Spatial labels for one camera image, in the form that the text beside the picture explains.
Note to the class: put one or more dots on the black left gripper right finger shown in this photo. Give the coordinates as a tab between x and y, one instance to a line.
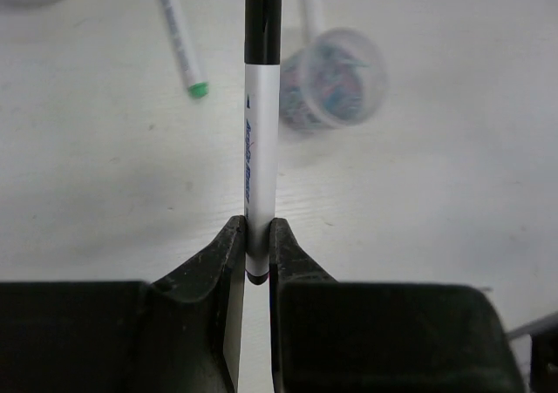
331	336

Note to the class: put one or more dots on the clear cup of paperclips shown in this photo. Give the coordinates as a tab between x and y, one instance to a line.
338	80

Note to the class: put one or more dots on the black capped white marker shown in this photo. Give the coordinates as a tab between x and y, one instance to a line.
262	54

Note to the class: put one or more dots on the red capped white marker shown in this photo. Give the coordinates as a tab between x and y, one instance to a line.
312	19

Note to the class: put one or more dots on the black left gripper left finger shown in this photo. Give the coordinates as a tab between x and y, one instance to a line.
180	333

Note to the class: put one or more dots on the green capped white marker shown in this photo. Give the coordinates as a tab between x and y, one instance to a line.
186	55

